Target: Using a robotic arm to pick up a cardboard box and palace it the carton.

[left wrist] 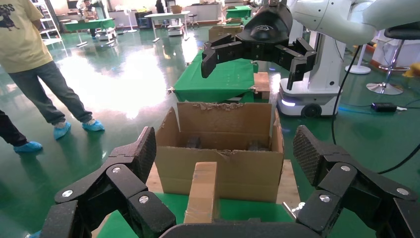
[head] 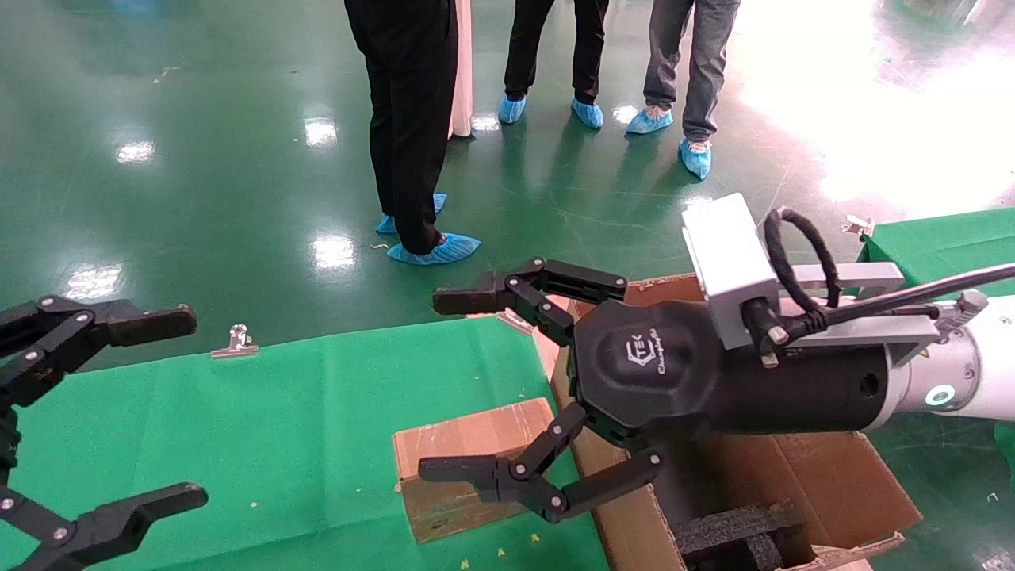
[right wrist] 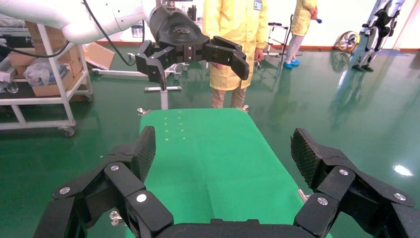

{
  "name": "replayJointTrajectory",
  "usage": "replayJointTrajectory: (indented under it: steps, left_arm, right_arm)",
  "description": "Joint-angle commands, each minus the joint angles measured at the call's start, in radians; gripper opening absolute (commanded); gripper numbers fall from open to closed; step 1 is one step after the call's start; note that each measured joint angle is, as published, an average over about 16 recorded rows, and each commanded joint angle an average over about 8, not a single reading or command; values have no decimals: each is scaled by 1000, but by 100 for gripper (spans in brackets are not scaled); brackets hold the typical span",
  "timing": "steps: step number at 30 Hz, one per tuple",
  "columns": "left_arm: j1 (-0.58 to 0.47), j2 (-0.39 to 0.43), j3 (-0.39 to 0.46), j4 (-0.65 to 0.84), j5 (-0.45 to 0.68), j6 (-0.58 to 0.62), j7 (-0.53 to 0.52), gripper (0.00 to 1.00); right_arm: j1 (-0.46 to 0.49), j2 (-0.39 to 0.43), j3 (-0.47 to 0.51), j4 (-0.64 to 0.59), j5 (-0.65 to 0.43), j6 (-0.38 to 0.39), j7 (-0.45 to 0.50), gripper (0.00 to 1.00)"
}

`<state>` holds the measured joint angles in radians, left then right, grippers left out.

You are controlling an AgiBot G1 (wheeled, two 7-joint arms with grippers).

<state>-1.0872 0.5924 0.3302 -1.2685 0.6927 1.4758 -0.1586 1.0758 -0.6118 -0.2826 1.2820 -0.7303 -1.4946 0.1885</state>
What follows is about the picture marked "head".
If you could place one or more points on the large open cardboard carton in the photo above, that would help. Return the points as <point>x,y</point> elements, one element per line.
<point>833,484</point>

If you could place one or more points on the metal binder clip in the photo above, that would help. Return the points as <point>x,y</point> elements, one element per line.
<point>859,228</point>
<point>236,345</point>
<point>511,319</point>

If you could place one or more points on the person in grey jeans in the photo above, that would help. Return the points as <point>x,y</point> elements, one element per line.
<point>706,63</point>

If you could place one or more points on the person in wide black trousers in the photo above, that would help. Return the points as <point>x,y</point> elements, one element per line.
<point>412,119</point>

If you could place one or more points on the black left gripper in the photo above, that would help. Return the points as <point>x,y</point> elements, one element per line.
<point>6,440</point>

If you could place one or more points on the person in pale pink trousers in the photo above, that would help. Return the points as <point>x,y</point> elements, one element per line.
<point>462,63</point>

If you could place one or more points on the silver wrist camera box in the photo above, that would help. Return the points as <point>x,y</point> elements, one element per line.
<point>725,254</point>

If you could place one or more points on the large green table cloth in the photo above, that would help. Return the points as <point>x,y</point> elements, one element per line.
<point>277,436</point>

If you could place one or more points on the small cardboard box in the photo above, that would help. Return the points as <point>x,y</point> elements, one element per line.
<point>460,440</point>

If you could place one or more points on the black foam insert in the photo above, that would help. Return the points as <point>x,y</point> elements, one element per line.
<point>729,531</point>

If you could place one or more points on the person in slim black trousers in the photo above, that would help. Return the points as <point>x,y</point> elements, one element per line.
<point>523,47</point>

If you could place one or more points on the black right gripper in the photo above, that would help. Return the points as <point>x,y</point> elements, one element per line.
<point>634,381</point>

